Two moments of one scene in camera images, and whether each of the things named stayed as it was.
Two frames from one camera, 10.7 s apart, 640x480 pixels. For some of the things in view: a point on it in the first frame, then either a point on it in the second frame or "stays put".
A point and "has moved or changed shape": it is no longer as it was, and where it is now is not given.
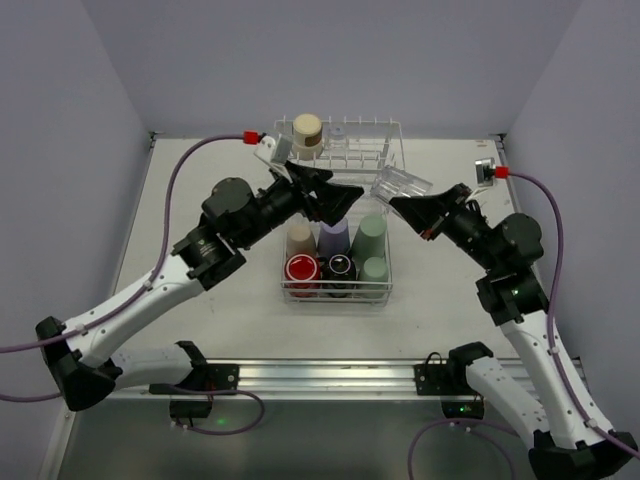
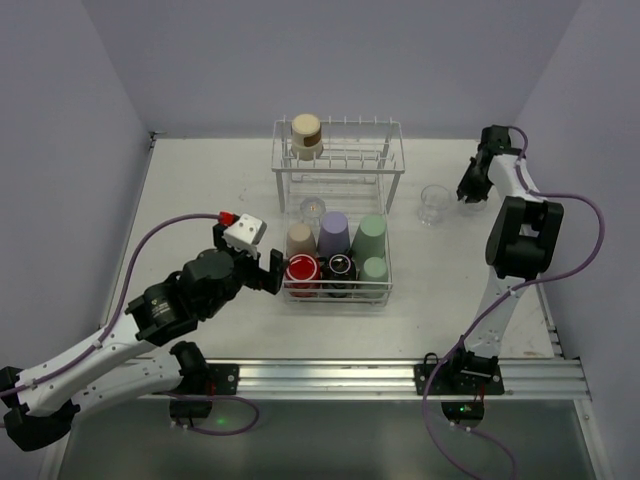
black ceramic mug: x=339 y=274 stays put
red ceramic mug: x=302 y=274 stays put
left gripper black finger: x=333 y=201 → x=271 y=280
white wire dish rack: x=345 y=257 stays put
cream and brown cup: x=307 y=137 stays put
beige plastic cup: x=300 y=239 stays put
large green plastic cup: x=370 y=239 stays put
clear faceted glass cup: x=337 y=140 has moved or changed shape
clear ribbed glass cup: x=392 y=182 has moved or changed shape
